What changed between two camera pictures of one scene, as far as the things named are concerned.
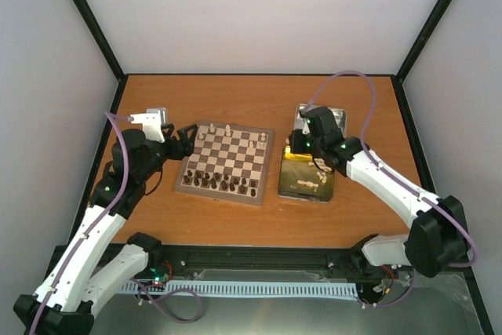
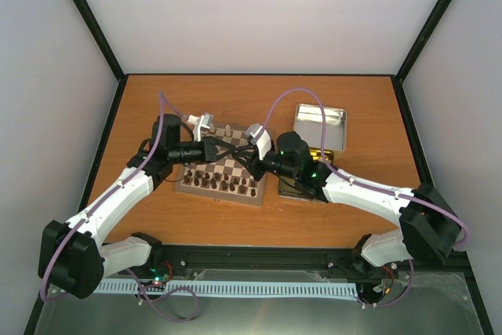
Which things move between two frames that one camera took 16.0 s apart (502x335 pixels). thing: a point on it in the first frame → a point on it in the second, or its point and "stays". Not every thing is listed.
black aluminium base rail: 179,263 stays
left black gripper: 180,153 → 210,151
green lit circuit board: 158,276 stays
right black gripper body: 297,147 → 258,172
